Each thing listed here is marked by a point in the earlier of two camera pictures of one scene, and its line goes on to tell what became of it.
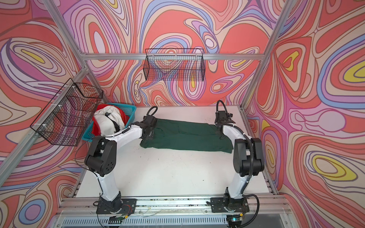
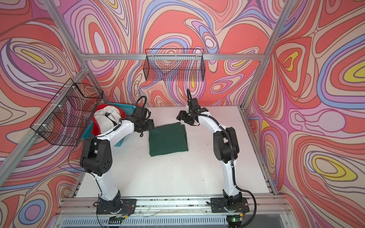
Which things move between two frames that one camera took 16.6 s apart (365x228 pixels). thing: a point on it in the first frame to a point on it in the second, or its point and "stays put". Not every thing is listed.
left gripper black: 152,134 to 151,125
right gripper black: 220,133 to 182,115
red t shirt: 95,128 stays put
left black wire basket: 67,118 stays put
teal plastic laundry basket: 129,110 stays put
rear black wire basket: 175,64 stays put
